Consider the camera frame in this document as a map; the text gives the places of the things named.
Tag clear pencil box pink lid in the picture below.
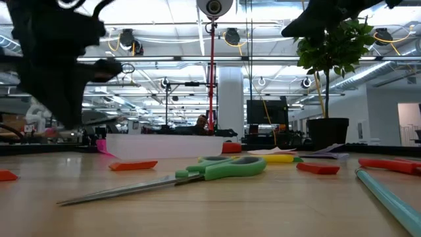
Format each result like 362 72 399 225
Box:
96 133 230 161

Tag yellow highlighter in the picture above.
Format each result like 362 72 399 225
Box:
197 153 295 164

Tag black metal table frame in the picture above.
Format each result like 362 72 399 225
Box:
0 143 421 157

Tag large black ceiling cable reel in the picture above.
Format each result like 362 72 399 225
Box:
118 28 145 56
224 28 241 46
374 28 394 46

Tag teal pen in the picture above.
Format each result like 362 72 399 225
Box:
354 167 421 237

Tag red desk lamp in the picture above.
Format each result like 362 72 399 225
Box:
196 0 243 154

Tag purple sticky note pad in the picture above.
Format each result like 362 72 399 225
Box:
299 143 351 161

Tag orange eraser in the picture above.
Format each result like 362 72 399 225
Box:
108 160 159 172
0 169 20 182

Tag black monitor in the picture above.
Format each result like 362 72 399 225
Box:
246 96 289 126

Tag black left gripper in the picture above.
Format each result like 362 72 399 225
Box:
5 0 123 131

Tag white building column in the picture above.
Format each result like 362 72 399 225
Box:
217 66 245 139

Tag person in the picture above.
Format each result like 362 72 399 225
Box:
193 114 211 136

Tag green potted plant black pot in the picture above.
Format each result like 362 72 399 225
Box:
293 18 376 151

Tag pink sticky note pad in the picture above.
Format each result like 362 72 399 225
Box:
247 147 297 156

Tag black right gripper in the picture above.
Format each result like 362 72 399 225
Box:
281 0 404 38

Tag green-handled scissors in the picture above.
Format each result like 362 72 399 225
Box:
55 155 268 207

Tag red eraser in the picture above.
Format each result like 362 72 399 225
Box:
295 162 341 176

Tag black camera stand frame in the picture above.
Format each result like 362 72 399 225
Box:
164 80 220 132

